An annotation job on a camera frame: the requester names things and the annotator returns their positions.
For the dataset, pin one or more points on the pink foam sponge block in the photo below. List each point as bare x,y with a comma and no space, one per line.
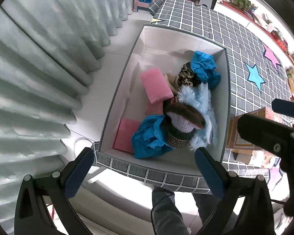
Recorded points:
156,86

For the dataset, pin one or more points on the green pleated curtain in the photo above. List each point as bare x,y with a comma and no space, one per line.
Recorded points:
48,49

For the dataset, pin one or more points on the blue cloth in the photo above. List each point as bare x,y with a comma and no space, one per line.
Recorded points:
203,66
149,141

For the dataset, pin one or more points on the person's leg in jeans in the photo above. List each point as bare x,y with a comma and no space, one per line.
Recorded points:
167,219

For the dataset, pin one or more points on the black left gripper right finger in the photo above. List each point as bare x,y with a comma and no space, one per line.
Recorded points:
256,214

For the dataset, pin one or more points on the grey checkered play mat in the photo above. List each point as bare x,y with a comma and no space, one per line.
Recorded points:
249,81

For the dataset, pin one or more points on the grey white storage box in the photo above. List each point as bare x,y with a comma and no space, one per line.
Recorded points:
159,50

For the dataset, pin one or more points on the white low cabinet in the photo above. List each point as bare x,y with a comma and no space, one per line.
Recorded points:
260,28

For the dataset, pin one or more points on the light blue fluffy duster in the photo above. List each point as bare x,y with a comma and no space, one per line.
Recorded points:
200,99

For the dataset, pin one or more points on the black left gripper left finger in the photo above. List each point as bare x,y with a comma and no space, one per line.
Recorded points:
31,214

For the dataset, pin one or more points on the leopard print scrunchie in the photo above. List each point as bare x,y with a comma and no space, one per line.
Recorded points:
187,77

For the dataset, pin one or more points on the brown purple knitted hat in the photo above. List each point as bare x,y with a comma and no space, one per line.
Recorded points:
180,123

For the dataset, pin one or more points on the red printed cardboard box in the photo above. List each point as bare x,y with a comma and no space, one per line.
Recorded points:
236,142

